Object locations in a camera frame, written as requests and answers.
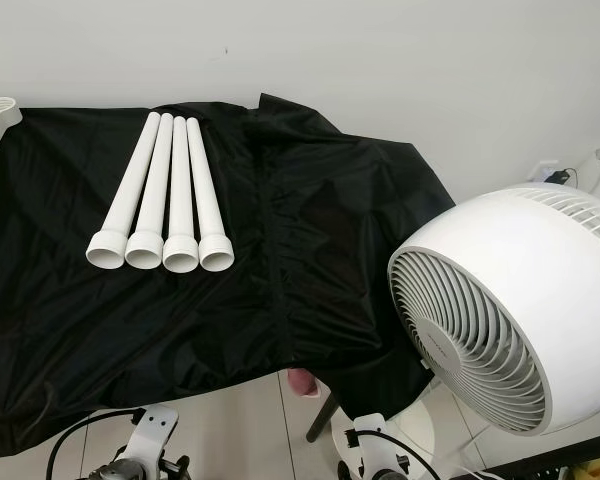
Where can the black table cloth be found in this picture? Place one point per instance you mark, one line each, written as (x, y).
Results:
(60, 300)

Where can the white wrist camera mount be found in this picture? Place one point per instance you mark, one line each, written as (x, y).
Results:
(375, 440)
(152, 425)

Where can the pink stool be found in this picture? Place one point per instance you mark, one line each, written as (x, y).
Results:
(302, 382)

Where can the white plastic table leg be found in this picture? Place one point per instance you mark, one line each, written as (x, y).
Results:
(182, 185)
(204, 185)
(132, 185)
(158, 185)

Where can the black metal table leg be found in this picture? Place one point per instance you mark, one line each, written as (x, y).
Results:
(322, 418)

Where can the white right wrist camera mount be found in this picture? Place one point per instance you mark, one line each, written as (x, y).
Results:
(375, 440)

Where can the white round floor fan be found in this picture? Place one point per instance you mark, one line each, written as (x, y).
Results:
(540, 260)

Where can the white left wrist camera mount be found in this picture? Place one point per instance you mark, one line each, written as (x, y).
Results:
(152, 425)

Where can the black wall plug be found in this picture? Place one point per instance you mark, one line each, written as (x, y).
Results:
(558, 177)

